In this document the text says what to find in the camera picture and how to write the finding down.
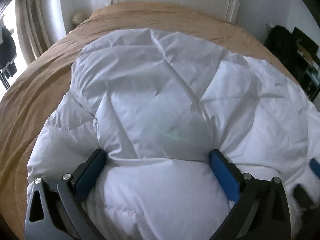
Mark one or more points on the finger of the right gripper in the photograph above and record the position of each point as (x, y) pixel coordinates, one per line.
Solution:
(315, 167)
(302, 198)

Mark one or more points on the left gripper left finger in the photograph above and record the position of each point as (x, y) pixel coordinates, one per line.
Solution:
(54, 209)

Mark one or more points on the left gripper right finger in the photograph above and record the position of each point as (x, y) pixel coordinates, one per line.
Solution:
(260, 209)

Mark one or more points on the white quilted puffer jacket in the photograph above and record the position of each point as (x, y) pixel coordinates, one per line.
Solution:
(157, 103)

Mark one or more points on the dark cluttered shelf unit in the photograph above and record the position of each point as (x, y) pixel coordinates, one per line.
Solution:
(307, 73)

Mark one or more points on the tan bed comforter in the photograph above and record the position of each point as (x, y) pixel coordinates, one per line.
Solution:
(39, 89)

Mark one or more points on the black bag on hook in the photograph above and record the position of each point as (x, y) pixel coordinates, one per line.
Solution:
(280, 43)

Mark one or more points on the beige window curtain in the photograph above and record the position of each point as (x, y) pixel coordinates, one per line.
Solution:
(39, 26)

